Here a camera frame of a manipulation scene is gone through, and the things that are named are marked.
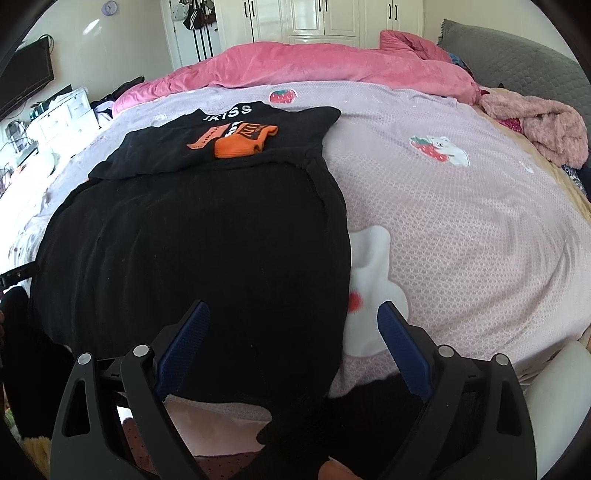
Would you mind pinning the black television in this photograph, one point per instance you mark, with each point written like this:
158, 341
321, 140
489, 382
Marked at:
25, 76

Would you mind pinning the white drawer cabinet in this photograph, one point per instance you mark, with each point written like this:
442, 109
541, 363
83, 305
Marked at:
64, 115

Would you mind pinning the white wardrobe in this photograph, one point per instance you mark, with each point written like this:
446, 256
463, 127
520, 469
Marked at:
323, 23

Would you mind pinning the pink quilt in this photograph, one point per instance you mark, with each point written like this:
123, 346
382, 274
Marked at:
300, 64

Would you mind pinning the white door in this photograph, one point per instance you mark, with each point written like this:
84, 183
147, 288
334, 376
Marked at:
178, 46

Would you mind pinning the black sweater with orange cuffs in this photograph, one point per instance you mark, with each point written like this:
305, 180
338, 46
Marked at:
184, 254

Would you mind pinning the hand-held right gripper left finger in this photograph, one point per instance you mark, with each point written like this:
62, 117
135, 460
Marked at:
182, 346

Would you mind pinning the grey quilted headboard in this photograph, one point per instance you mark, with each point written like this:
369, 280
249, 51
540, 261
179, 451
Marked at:
508, 55

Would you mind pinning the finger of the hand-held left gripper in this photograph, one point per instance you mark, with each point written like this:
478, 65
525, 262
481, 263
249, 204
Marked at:
21, 273

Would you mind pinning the dark patterned clothes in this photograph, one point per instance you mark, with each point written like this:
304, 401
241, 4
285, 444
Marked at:
579, 182

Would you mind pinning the pink fluffy garment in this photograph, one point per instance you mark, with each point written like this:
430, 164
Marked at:
545, 124

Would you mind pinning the hanging bags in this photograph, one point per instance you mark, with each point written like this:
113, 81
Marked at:
196, 16

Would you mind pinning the dark clothes pile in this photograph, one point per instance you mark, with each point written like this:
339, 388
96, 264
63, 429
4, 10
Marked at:
115, 94

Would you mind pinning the round wall clock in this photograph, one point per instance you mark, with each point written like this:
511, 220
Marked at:
110, 8

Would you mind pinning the person's dotted red pants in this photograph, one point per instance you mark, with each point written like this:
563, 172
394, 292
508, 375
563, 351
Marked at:
231, 466

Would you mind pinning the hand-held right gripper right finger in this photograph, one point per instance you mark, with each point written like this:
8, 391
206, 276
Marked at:
404, 350

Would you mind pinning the person's right hand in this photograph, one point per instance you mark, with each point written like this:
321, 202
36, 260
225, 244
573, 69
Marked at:
337, 470

